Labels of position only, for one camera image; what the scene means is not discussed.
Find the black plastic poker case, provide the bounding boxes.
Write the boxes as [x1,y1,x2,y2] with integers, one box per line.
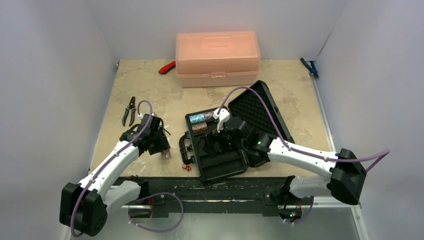
[179,80,295,183]

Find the red dice pair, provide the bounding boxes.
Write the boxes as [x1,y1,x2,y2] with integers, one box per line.
[182,164,192,172]

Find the blue poker chip stack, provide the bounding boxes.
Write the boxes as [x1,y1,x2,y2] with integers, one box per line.
[188,113,206,124]

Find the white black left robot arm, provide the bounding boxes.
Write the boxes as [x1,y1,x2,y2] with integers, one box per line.
[59,114,170,237]

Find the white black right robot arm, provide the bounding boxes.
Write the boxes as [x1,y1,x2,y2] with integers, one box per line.
[212,114,367,206]

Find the translucent pink plastic toolbox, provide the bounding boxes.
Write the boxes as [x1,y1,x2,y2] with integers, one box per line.
[175,31,261,88]

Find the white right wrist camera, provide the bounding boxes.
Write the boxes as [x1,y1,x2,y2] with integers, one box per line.
[212,108,231,133]

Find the black handled pruning shears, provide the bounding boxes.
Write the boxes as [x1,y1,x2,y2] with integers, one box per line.
[121,96,137,127]

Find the black metal base frame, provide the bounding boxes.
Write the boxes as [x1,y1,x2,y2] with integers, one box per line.
[112,176,344,220]

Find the red handled utility knife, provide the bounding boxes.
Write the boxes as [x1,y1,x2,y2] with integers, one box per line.
[158,61,176,75]

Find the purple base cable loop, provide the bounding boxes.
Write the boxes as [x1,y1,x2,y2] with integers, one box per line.
[128,192,184,233]

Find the blue handled pliers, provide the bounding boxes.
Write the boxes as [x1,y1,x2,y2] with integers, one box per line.
[300,57,319,79]

